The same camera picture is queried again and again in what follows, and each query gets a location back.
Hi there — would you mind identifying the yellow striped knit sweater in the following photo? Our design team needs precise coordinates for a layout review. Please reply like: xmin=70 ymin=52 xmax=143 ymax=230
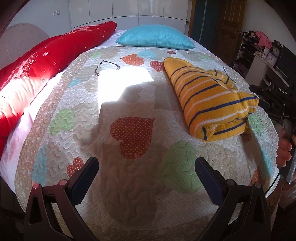
xmin=164 ymin=57 xmax=259 ymax=142

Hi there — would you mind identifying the person's right hand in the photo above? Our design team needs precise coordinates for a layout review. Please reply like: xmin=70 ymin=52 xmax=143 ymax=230
xmin=275 ymin=128 xmax=292 ymax=169

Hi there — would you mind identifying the black television screen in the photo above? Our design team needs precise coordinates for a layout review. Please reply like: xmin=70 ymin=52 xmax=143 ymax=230
xmin=275 ymin=46 xmax=296 ymax=81

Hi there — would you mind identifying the purple desk clock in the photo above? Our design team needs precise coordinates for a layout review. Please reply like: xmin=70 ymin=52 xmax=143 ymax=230
xmin=265 ymin=47 xmax=280 ymax=67

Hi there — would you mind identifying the white shelf unit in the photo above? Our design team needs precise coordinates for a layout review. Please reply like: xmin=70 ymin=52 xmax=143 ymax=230
xmin=233 ymin=31 xmax=295 ymax=98

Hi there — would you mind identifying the pink cloth on shelf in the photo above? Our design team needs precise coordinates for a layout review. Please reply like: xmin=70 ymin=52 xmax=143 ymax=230
xmin=255 ymin=31 xmax=272 ymax=49

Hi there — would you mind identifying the brown wooden door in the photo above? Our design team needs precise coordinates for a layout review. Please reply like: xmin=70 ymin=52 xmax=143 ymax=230
xmin=188 ymin=0 xmax=247 ymax=67

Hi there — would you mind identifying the patchwork heart quilt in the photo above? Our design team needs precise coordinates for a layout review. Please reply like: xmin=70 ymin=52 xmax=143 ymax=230
xmin=15 ymin=46 xmax=278 ymax=240

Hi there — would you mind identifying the white glossy wardrobe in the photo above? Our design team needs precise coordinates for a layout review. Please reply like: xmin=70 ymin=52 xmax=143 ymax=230
xmin=68 ymin=0 xmax=190 ymax=35

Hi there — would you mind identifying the red quilted duvet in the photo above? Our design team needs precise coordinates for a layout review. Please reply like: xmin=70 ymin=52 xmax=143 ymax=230
xmin=1 ymin=21 xmax=117 ymax=150

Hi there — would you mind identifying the teal knit pillow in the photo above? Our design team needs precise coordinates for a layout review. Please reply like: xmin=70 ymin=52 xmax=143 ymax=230
xmin=115 ymin=25 xmax=195 ymax=50

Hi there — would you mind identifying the white rounded headboard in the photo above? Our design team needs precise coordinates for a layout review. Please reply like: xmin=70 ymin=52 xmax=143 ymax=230
xmin=0 ymin=23 xmax=49 ymax=68

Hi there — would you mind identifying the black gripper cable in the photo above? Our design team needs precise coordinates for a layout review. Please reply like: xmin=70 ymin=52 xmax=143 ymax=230
xmin=263 ymin=171 xmax=282 ymax=194

